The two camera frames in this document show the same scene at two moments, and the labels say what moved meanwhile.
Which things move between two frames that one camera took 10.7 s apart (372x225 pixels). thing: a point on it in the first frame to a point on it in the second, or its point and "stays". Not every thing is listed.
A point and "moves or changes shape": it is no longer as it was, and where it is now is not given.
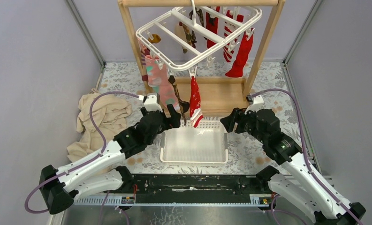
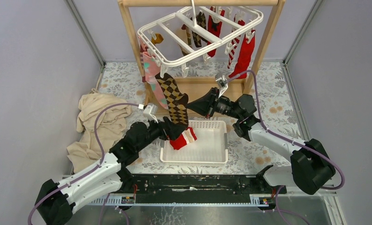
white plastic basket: x=207 y=143 stays
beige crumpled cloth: x=110 y=115 stays
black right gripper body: x=246 y=123 to x=218 y=105
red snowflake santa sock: x=196 y=115 to x=188 y=136
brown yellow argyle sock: x=184 y=106 moves or changes shape
